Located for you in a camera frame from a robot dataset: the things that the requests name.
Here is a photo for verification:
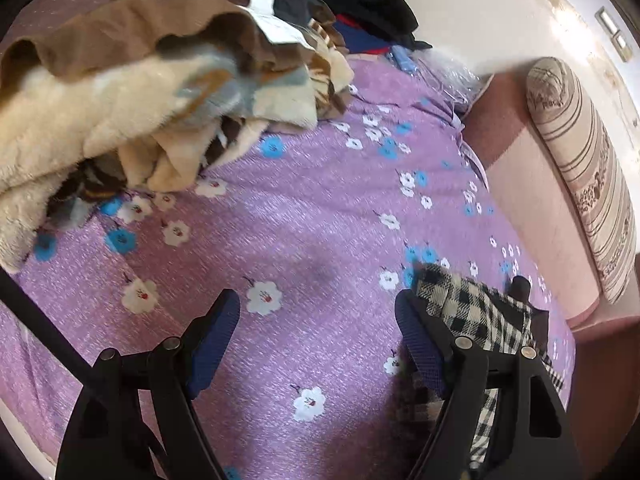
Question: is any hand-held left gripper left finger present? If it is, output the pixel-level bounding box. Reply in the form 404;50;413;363
55;288;242;480

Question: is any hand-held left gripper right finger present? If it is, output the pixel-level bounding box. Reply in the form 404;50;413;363
395;290;583;480

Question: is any black and cream checkered coat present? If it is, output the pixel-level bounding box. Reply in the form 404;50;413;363
400;262;566;466

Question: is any purple floral bedsheet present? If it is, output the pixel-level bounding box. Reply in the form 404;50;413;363
0;57;576;480

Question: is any pink upholstered headboard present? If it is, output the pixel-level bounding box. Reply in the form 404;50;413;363
460;72;601;328

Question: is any cream striped pillow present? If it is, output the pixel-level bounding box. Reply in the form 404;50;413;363
526;57;638;305

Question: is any beige and brown plush blanket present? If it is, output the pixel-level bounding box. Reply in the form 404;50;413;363
0;0;357;273

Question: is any clear plastic bag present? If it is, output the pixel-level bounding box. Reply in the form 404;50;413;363
390;45;483;111

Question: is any blue and red garment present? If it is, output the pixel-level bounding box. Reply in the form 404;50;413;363
332;14;393;56

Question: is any white cloth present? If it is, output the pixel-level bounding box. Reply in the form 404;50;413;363
239;0;316;51

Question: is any black cable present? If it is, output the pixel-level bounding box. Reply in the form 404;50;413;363
0;270;98;386

